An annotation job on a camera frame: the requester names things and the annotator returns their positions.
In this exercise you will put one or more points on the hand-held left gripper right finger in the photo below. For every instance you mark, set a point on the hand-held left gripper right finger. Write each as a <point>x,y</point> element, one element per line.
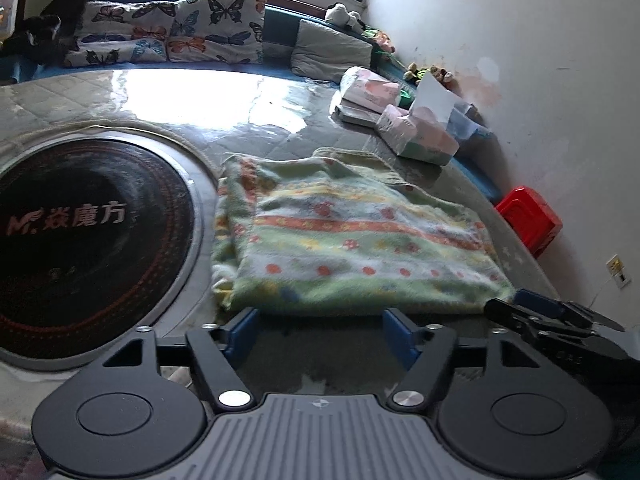
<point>401,336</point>

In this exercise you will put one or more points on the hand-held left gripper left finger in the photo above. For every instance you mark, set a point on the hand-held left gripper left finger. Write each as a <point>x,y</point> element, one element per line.
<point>240,331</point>

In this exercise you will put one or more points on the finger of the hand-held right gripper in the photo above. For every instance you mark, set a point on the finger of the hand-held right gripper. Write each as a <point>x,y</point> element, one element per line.
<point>505,311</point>
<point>537,301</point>

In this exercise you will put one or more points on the striped floral blanket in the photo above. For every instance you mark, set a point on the striped floral blanket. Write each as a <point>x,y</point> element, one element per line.
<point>350,240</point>

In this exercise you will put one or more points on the red plastic stool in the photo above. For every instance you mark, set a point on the red plastic stool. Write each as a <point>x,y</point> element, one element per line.
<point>530,215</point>

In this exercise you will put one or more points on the round black induction cooker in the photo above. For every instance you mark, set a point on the round black induction cooker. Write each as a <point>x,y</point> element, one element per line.
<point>100,260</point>

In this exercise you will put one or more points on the pale blue plastic packet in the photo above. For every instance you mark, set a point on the pale blue plastic packet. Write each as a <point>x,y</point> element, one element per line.
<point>467,122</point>

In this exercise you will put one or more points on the pink and green tissue pack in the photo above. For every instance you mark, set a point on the pink and green tissue pack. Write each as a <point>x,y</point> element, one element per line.
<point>420,137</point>

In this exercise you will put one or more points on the flat dark box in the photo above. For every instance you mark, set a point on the flat dark box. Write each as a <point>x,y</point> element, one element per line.
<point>355,116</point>

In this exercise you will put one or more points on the white paper sheet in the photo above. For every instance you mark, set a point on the white paper sheet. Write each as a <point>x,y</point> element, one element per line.
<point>430,97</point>

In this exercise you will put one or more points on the small brown plush toy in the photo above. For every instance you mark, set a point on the small brown plush toy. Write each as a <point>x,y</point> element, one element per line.
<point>442,75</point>
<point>413,71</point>

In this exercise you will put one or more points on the grey pillow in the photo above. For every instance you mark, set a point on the grey pillow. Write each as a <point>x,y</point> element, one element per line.
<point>327,52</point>

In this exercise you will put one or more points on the green and pink plush toy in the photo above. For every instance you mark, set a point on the green and pink plush toy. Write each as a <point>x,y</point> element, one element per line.
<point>380,40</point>

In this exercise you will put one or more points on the butterfly print pillow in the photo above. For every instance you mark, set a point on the butterfly print pillow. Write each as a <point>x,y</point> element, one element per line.
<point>127,15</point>
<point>115,52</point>
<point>215,27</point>

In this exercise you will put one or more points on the blue sofa bench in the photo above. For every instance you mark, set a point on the blue sofa bench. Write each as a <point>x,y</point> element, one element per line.
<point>277,25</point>

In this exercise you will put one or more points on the white plush toy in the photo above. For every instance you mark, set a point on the white plush toy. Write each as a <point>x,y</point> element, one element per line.
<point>340,12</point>

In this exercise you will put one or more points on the black round bag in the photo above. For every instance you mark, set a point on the black round bag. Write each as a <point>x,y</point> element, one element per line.
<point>72,5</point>

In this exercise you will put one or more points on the white wall socket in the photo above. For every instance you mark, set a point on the white wall socket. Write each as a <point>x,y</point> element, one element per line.
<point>617,270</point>

